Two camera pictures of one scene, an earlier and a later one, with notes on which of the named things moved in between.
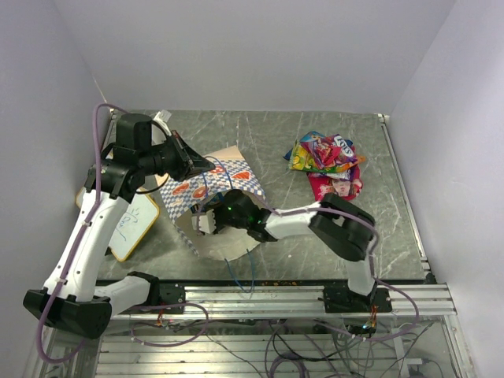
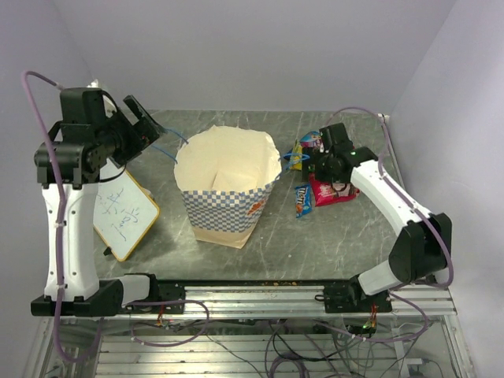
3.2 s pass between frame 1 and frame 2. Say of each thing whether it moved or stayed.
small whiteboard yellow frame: stayed
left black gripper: moved
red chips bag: stayed
